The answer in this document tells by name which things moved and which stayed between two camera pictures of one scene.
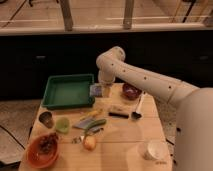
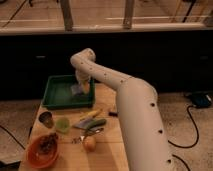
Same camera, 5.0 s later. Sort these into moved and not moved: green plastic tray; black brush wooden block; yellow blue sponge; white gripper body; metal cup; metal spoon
Moved: white gripper body; yellow blue sponge
Not moved: green plastic tray; metal cup; black brush wooden block; metal spoon
